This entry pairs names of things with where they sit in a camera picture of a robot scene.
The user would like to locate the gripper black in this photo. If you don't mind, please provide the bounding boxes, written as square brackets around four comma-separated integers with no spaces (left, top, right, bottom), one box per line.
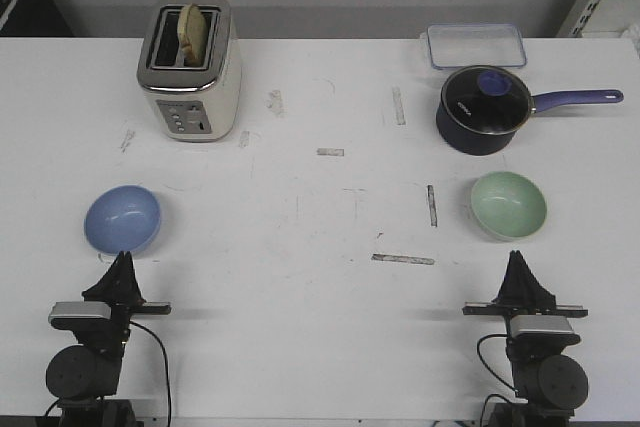
[462,250,588,347]
[74,252,172,353]

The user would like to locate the blue bowl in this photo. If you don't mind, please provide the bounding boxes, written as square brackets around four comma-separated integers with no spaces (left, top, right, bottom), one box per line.
[84,185,162,255]

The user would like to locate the green bowl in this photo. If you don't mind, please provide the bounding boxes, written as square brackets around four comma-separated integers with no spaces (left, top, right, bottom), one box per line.
[470,171,548,240]

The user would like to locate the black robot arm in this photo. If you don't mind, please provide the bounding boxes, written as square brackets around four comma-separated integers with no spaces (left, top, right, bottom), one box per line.
[45,251,171,426]
[462,250,589,426]

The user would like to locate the dark blue saucepan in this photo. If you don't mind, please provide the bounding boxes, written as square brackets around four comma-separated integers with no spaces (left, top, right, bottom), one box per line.
[436,89,624,156]

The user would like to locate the glass pot lid blue knob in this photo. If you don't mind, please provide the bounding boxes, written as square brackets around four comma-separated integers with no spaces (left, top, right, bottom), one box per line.
[441,65,533,135]

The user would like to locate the cream and chrome toaster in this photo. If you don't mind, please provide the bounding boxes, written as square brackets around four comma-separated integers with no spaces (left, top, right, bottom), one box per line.
[137,0,242,142]

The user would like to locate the clear plastic food container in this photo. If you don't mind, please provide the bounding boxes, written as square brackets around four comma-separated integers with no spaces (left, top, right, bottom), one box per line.
[420,23,527,70]

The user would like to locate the slice of toast bread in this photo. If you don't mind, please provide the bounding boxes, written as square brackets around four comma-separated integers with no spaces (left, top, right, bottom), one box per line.
[177,4,208,67]

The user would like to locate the left black cable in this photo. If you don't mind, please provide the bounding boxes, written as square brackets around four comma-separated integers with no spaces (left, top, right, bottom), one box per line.
[128,322,173,423]

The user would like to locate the black cable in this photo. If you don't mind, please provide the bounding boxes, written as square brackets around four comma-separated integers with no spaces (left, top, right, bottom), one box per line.
[128,322,173,423]
[476,334,519,423]

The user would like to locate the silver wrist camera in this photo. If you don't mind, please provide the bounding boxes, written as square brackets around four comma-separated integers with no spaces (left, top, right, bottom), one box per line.
[48,301,112,332]
[508,315,581,346]

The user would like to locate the right black cable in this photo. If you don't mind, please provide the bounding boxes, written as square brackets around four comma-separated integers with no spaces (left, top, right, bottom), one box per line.
[476,334,519,423]

